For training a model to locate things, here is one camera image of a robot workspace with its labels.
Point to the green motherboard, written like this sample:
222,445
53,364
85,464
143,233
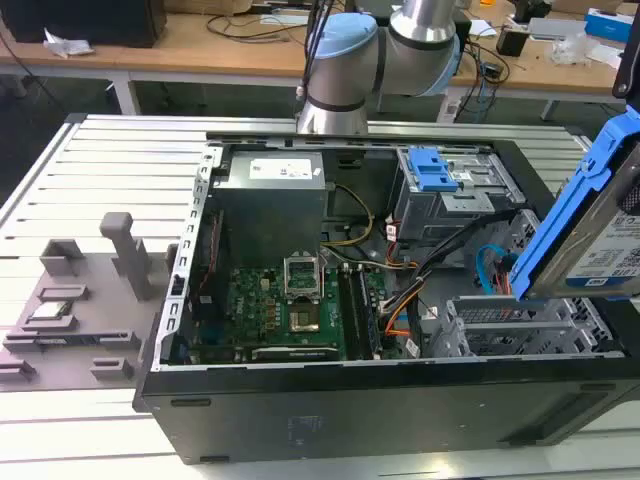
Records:
280,310

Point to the metal drive cage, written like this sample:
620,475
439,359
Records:
450,200

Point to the blue drive cage latch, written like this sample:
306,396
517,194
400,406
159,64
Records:
430,170

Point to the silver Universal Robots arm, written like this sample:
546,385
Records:
345,65

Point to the grey power supply unit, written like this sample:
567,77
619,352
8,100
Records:
280,172

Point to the metal disk bay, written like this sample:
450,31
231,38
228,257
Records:
515,325

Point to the black box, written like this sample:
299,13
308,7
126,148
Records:
85,20

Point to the white crumpled paper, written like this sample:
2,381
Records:
67,46

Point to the black expansion slot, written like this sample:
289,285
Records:
290,353

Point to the clear plastic bag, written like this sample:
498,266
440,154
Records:
575,50

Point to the small black cube device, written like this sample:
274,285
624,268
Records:
512,41

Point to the CPU socket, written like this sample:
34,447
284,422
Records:
303,321

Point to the wooden desk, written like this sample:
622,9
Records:
250,55

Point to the hard disk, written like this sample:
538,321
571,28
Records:
590,220

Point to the black open PC case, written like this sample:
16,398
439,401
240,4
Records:
380,410

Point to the blue cardboard box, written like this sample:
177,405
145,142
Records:
611,24

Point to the grey parts rack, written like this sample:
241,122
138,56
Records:
85,310

